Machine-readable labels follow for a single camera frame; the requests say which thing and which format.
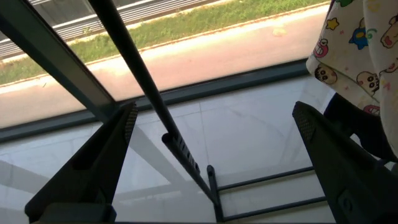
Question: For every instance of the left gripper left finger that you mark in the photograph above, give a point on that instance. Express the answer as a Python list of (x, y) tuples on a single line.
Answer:
[(77, 193)]

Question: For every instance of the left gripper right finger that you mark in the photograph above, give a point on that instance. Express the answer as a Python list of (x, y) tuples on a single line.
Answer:
[(339, 177)]

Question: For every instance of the black t-shirt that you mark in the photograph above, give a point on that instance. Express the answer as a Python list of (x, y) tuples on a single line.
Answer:
[(357, 124)]

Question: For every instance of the cream printed garment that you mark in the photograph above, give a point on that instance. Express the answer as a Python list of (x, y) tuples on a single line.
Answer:
[(351, 62)]

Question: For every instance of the black clothes rack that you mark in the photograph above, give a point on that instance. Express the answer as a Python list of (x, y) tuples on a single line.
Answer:
[(133, 59)]

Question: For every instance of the window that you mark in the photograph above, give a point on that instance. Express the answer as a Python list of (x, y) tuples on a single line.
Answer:
[(217, 46)]

